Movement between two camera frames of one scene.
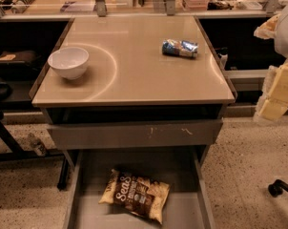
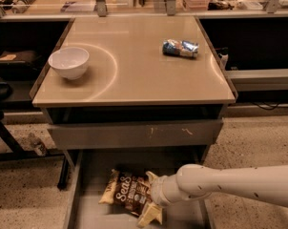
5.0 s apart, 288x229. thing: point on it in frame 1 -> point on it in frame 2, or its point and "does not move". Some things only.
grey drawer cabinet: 140,98 does not move
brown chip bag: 136,194 does not move
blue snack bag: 179,48 does not move
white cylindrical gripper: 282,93 -> 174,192
